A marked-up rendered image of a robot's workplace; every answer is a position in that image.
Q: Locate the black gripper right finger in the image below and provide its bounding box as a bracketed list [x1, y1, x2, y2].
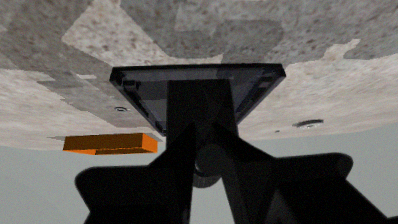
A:
[211, 122, 353, 224]

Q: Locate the orange open tray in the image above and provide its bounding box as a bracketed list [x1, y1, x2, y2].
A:
[62, 133, 158, 155]

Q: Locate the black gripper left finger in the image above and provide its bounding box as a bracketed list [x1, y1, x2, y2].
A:
[74, 123, 196, 224]

